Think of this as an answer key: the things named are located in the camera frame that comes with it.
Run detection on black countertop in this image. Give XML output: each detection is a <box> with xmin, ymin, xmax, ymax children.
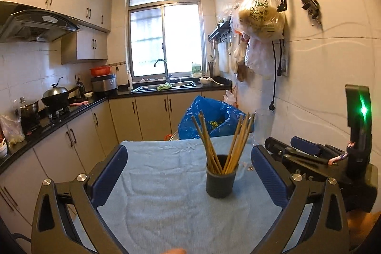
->
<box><xmin>0</xmin><ymin>77</ymin><xmax>233</xmax><ymax>174</ymax></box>

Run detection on teal table cloth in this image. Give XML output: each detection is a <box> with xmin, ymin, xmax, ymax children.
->
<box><xmin>71</xmin><ymin>139</ymin><xmax>313</xmax><ymax>254</ymax></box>

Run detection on brown hanging bag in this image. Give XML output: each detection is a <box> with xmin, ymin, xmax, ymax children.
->
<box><xmin>236</xmin><ymin>62</ymin><xmax>253</xmax><ymax>82</ymax></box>

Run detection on person's right forearm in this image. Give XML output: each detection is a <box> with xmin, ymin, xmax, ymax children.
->
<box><xmin>347</xmin><ymin>209</ymin><xmax>378</xmax><ymax>243</ymax></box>

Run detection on steel pot with lid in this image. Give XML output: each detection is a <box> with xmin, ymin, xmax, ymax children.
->
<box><xmin>13</xmin><ymin>97</ymin><xmax>40</xmax><ymax>131</ymax></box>

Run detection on black wall shelf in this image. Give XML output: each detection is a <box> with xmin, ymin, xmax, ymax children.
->
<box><xmin>208</xmin><ymin>20</ymin><xmax>233</xmax><ymax>43</ymax></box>

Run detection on plastic bag of yellow produce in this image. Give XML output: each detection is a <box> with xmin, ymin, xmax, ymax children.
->
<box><xmin>238</xmin><ymin>0</ymin><xmax>286</xmax><ymax>42</ymax></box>

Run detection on black wok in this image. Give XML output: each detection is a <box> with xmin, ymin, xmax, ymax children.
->
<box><xmin>41</xmin><ymin>77</ymin><xmax>81</xmax><ymax>107</ymax></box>

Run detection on white wall socket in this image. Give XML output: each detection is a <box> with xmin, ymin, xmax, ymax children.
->
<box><xmin>281</xmin><ymin>50</ymin><xmax>291</xmax><ymax>77</ymax></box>

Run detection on plastic bag of food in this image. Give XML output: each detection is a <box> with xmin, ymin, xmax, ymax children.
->
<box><xmin>0</xmin><ymin>114</ymin><xmax>26</xmax><ymax>147</ymax></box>

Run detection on black gas stove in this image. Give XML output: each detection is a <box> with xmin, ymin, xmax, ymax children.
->
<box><xmin>39</xmin><ymin>105</ymin><xmax>72</xmax><ymax>126</ymax></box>

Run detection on blue plastic bag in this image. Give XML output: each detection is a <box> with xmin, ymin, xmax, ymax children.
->
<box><xmin>178</xmin><ymin>95</ymin><xmax>247</xmax><ymax>140</ymax></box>

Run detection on dark kettle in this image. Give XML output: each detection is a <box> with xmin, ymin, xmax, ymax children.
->
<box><xmin>74</xmin><ymin>77</ymin><xmax>87</xmax><ymax>98</ymax></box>

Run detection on range hood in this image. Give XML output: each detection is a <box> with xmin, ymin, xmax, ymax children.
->
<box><xmin>0</xmin><ymin>1</ymin><xmax>81</xmax><ymax>43</ymax></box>

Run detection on black utensil holder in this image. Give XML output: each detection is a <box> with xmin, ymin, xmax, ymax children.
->
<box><xmin>206</xmin><ymin>154</ymin><xmax>238</xmax><ymax>199</ymax></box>

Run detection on steel sink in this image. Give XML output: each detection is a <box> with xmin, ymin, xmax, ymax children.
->
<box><xmin>132</xmin><ymin>81</ymin><xmax>197</xmax><ymax>93</ymax></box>

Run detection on clear plastic pitcher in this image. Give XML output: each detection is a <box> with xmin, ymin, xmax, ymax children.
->
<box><xmin>254</xmin><ymin>108</ymin><xmax>275</xmax><ymax>150</ymax></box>

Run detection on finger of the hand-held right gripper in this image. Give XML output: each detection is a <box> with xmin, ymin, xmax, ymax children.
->
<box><xmin>290</xmin><ymin>136</ymin><xmax>349</xmax><ymax>164</ymax></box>
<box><xmin>264</xmin><ymin>137</ymin><xmax>330</xmax><ymax>178</ymax></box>

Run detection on steel faucet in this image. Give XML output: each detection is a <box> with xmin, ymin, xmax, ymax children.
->
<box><xmin>154</xmin><ymin>59</ymin><xmax>172</xmax><ymax>83</ymax></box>

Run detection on silver rice cooker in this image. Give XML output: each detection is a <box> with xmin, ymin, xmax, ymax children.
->
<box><xmin>91</xmin><ymin>73</ymin><xmax>118</xmax><ymax>94</ymax></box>

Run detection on black metal chair frame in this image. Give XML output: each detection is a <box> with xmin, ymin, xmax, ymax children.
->
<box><xmin>12</xmin><ymin>232</ymin><xmax>33</xmax><ymax>254</ymax></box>

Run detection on red bowl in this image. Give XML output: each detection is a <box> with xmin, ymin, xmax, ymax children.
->
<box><xmin>90</xmin><ymin>65</ymin><xmax>110</xmax><ymax>77</ymax></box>

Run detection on black power cable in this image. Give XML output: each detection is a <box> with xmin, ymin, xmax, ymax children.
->
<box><xmin>268</xmin><ymin>40</ymin><xmax>283</xmax><ymax>112</ymax></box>

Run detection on kitchen window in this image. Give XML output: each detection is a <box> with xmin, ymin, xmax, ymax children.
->
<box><xmin>126</xmin><ymin>0</ymin><xmax>207</xmax><ymax>82</ymax></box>

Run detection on clear plastic bag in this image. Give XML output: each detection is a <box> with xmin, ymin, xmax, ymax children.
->
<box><xmin>229</xmin><ymin>0</ymin><xmax>247</xmax><ymax>34</ymax></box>

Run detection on bundle of wooden chopsticks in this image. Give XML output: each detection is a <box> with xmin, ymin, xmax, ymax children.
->
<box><xmin>191</xmin><ymin>110</ymin><xmax>256</xmax><ymax>175</ymax></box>

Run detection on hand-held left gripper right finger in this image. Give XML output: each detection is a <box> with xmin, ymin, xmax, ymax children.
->
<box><xmin>251</xmin><ymin>144</ymin><xmax>350</xmax><ymax>254</ymax></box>

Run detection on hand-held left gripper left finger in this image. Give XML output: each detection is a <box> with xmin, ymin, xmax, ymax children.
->
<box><xmin>31</xmin><ymin>144</ymin><xmax>128</xmax><ymax>254</ymax></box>

